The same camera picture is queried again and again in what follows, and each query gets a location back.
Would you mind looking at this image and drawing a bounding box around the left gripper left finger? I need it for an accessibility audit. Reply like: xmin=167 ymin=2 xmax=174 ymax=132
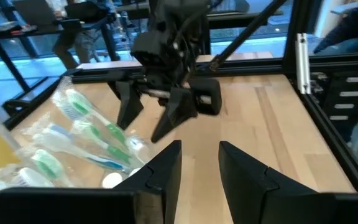
xmin=0 ymin=139 xmax=183 ymax=224

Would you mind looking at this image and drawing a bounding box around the black desk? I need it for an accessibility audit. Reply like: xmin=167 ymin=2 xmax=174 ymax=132
xmin=0 ymin=12 xmax=119 ymax=94

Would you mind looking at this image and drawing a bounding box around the dark drawer cabinet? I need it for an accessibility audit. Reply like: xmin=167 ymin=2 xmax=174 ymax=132
xmin=317 ymin=72 xmax=358 ymax=147

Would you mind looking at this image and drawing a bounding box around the clear acrylic organizer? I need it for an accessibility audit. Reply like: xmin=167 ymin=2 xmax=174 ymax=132
xmin=7 ymin=118 xmax=155 ymax=194

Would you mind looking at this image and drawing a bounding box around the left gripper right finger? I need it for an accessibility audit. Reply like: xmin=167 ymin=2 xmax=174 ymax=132
xmin=218 ymin=141 xmax=358 ymax=224

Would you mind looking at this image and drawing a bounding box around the person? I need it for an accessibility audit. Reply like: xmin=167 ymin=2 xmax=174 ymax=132
xmin=313 ymin=0 xmax=358 ymax=55
xmin=52 ymin=0 xmax=117 ymax=70

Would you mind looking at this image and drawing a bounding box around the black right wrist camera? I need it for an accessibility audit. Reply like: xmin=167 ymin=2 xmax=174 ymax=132
xmin=131 ymin=30 xmax=171 ymax=68

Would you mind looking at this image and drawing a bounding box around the black aluminium table frame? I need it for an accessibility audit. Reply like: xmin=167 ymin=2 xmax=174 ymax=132
xmin=2 ymin=0 xmax=358 ymax=194

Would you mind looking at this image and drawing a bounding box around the silver corner bracket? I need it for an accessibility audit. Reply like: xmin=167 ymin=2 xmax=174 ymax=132
xmin=295 ymin=32 xmax=311 ymax=95

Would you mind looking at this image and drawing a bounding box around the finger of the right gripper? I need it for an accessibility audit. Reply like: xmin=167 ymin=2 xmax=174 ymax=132
xmin=150 ymin=86 xmax=199 ymax=144
xmin=116 ymin=80 xmax=145 ymax=131

